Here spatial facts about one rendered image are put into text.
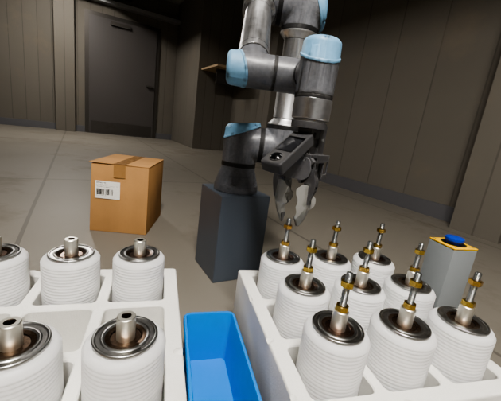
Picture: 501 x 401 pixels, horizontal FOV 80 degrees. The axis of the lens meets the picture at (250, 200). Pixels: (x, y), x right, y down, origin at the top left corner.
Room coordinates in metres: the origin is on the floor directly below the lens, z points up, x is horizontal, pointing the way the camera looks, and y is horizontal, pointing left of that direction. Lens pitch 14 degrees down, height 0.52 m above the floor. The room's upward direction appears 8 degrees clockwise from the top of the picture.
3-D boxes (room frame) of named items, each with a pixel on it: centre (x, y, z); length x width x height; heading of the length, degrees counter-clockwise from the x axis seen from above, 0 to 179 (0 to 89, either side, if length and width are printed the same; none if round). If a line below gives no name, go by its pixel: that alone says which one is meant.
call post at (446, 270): (0.68, -0.49, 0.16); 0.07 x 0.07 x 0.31; 16
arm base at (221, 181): (1.02, 0.06, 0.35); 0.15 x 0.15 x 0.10
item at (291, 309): (0.50, -0.12, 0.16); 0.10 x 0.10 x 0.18
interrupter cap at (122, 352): (0.31, 0.13, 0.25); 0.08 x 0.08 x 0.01
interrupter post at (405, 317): (0.42, -0.26, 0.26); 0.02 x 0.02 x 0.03
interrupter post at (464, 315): (0.45, -0.38, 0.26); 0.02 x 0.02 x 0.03
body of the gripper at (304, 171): (0.63, -0.10, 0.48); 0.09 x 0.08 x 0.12; 143
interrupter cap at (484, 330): (0.45, -0.38, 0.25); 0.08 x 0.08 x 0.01
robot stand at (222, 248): (1.02, 0.06, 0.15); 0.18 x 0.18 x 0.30; 31
